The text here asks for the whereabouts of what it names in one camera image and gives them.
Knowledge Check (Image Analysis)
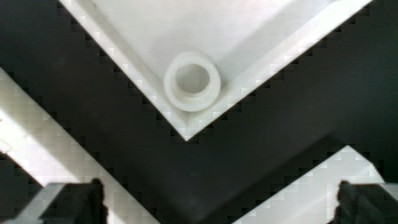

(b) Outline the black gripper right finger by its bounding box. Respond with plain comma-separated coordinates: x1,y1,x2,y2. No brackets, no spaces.
335,181,398,224

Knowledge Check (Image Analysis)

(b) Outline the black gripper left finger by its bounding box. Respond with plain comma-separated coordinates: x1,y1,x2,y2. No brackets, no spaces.
11,177,111,224

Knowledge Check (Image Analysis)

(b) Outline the white square tabletop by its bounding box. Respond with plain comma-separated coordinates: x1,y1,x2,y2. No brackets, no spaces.
59,0,374,139

